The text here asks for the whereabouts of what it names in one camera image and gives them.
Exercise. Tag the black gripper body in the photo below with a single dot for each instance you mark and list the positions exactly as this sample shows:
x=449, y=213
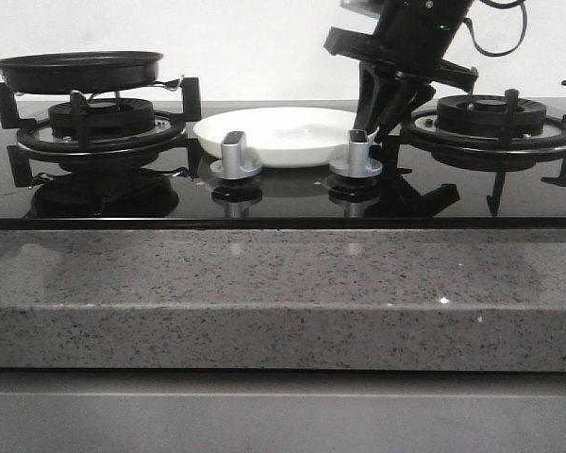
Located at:
x=367, y=48

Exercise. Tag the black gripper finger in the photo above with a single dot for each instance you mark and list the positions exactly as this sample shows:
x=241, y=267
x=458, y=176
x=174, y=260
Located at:
x=371, y=97
x=398, y=100

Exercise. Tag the white round plate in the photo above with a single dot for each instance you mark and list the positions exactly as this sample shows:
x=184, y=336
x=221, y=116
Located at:
x=282, y=137

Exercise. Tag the black frying pan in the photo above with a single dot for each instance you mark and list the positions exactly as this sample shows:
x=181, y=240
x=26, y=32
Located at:
x=87, y=72

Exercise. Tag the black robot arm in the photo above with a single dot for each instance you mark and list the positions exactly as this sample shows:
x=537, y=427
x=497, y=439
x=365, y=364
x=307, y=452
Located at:
x=418, y=29

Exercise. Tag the silver right stove knob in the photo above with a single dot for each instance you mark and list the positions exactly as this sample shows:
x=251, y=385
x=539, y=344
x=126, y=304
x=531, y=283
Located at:
x=355, y=161

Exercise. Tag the silver stove knob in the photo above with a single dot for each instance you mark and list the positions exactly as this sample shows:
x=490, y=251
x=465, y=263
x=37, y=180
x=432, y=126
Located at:
x=355, y=161
x=237, y=160

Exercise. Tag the black right gas burner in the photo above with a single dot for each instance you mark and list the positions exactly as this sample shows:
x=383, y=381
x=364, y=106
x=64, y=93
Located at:
x=487, y=128

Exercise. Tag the black gas burner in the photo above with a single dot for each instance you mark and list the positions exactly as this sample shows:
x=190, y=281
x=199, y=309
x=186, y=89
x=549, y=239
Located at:
x=125, y=132
x=487, y=128

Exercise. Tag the black glass cooktop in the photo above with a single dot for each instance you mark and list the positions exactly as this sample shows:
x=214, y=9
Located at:
x=177, y=191

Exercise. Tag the black right pan support grate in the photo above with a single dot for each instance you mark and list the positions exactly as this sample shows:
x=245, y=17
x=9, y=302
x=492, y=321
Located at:
x=500, y=169

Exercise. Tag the black pan support grate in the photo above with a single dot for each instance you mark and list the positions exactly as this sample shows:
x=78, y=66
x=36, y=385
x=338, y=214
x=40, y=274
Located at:
x=500, y=169
x=20, y=161

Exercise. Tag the silver left stove knob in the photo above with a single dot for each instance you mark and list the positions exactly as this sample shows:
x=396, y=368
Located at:
x=237, y=160

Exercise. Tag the black left gas burner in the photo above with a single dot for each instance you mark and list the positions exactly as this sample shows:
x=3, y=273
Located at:
x=125, y=132

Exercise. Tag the black left pan support grate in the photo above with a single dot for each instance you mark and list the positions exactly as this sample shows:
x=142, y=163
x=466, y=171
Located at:
x=20, y=161

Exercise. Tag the silver wire pan stand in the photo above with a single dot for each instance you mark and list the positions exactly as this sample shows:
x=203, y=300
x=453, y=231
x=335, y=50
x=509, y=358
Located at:
x=170, y=86

